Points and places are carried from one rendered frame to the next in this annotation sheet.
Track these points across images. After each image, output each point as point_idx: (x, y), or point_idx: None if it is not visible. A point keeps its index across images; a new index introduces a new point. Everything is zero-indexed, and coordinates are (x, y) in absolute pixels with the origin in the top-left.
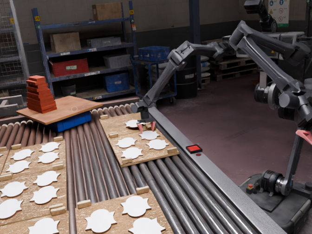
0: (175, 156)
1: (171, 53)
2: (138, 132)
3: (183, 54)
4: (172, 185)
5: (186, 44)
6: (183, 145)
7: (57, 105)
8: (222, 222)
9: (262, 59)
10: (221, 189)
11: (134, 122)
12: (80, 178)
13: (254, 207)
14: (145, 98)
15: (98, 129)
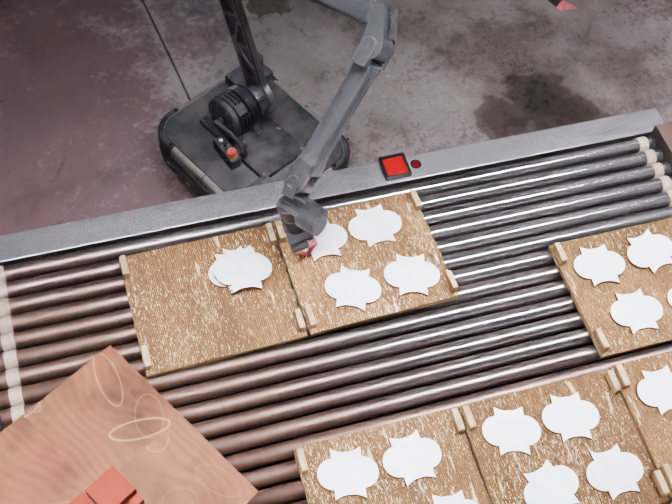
0: (421, 202)
1: (374, 51)
2: (289, 264)
3: (392, 32)
4: (524, 216)
5: (387, 10)
6: (368, 183)
7: (68, 503)
8: (610, 170)
9: None
10: (537, 154)
11: (239, 267)
12: (498, 371)
13: (581, 128)
14: (305, 186)
15: (214, 374)
